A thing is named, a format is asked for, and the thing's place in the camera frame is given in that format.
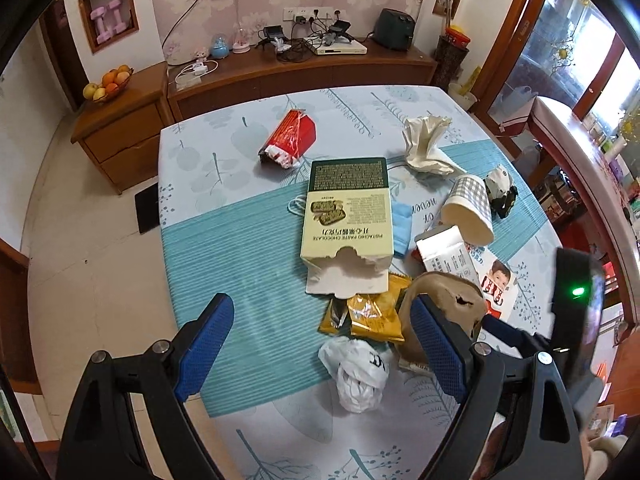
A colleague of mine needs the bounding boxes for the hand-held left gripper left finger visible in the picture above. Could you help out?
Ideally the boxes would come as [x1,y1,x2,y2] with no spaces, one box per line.
[56,292,236,480]

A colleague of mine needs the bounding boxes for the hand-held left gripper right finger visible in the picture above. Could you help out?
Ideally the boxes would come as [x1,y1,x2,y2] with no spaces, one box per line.
[409,294,586,480]

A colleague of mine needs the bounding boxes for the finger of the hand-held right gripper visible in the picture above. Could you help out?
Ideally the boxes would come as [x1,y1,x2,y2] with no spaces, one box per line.
[471,317,553,357]

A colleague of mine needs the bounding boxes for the white red printed package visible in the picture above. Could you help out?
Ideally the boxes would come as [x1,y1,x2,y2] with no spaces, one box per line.
[465,242,518,321]

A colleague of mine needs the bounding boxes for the brown paper bag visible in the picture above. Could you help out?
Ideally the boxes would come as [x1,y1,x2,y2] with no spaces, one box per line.
[397,271,488,373]

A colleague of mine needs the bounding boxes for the yellow snack packet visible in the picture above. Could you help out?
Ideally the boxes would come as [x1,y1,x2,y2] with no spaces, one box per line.
[319,297,351,336]
[347,272,413,343]

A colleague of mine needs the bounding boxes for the small white carton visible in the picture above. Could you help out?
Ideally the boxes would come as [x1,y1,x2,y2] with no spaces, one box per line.
[414,225,481,286]

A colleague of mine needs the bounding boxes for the white plastic bag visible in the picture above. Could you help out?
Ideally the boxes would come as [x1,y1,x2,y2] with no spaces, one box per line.
[318,336,390,414]

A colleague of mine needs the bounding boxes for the black white wrapper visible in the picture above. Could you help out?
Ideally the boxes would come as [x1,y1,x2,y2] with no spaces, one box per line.
[484,165,519,219]

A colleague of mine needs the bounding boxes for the checked paper cup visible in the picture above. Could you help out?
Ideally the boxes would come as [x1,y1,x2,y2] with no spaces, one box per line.
[440,175,496,247]

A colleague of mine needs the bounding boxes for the blue face mask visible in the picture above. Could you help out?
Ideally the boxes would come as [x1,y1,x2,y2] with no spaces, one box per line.
[287,195,413,261]

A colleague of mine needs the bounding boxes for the green cream chocolate box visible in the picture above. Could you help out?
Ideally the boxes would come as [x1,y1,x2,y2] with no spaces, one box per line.
[299,156,393,297]

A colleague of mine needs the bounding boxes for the white tissue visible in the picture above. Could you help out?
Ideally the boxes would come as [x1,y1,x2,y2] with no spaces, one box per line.
[402,115,468,177]

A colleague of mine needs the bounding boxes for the red snack bag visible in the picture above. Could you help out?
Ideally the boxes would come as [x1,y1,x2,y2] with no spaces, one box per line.
[257,108,317,169]

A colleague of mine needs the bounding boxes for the leaf printed tablecloth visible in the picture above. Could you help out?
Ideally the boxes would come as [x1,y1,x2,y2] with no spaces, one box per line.
[157,85,566,480]

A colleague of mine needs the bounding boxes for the white topped wooden counter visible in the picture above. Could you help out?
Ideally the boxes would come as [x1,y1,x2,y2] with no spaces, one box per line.
[530,95,640,321]

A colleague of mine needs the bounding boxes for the black floor mat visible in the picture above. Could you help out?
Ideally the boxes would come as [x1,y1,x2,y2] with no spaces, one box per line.
[134,180,163,234]

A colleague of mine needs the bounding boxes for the wooden drawer cabinet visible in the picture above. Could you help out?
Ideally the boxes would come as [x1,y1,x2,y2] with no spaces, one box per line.
[70,62,173,196]

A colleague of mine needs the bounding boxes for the dark ornate stand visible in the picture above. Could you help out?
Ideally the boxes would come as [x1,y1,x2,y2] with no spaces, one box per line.
[432,35,470,92]

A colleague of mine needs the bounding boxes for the wooden television cabinet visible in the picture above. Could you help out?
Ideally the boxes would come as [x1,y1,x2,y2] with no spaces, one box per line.
[165,42,438,123]

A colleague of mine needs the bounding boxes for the dark green toaster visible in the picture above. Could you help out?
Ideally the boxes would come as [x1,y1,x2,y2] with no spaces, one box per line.
[374,8,416,51]

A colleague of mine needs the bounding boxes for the white set-top box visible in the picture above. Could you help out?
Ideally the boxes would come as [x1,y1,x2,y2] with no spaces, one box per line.
[306,40,368,56]

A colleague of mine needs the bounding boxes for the pink dumbbell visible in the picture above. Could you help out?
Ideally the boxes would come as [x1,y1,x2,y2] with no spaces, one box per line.
[90,5,109,43]
[106,2,126,37]

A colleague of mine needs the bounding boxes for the wire fruit basket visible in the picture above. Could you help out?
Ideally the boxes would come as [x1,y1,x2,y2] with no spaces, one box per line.
[82,65,135,103]

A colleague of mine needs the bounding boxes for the wooden framed wall niche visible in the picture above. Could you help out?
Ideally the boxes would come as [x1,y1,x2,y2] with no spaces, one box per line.
[77,0,140,53]

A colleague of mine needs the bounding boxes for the white wall sockets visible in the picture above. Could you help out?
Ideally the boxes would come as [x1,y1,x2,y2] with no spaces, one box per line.
[284,6,346,22]

